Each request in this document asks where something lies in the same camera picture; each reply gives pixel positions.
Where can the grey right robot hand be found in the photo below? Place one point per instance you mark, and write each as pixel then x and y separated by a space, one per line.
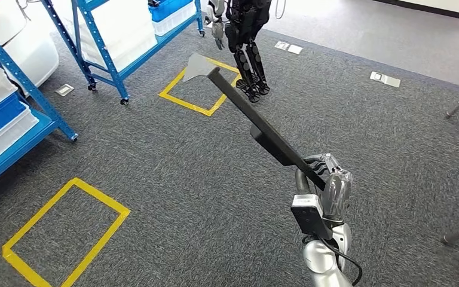
pixel 336 194

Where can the black plastic plate bracket part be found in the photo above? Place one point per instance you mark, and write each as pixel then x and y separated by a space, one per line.
pixel 253 114

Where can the blue metal shelf rack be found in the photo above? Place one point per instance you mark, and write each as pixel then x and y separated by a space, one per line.
pixel 27 84
pixel 104 59

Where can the silver floor socket plate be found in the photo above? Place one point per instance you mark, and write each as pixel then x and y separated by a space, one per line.
pixel 386 79
pixel 64 90
pixel 281 45
pixel 295 49

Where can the black humanoid robot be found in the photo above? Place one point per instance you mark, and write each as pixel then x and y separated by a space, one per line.
pixel 249 23

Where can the white car red stripe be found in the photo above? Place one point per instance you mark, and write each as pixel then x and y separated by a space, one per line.
pixel 23 43

